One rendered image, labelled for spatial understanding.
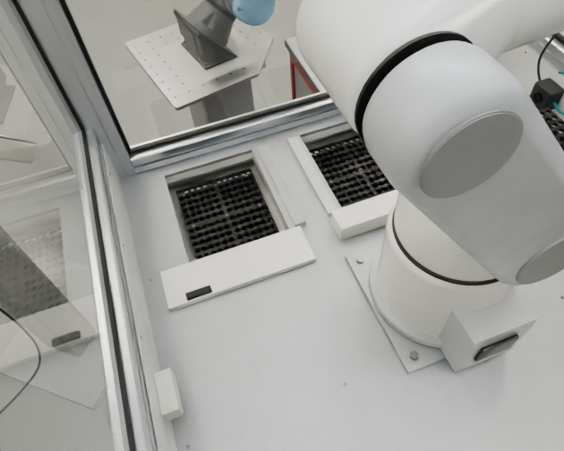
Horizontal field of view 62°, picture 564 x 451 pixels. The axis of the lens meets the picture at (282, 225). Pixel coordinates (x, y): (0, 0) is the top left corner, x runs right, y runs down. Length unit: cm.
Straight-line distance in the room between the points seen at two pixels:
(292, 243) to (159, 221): 28
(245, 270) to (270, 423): 26
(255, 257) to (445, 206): 55
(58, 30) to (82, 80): 9
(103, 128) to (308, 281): 50
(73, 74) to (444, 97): 73
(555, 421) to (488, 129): 58
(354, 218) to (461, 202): 52
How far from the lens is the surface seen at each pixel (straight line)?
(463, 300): 68
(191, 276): 86
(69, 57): 91
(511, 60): 127
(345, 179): 104
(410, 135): 29
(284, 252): 86
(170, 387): 73
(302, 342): 79
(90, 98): 95
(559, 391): 84
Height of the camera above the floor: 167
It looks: 53 degrees down
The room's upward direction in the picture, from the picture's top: 6 degrees counter-clockwise
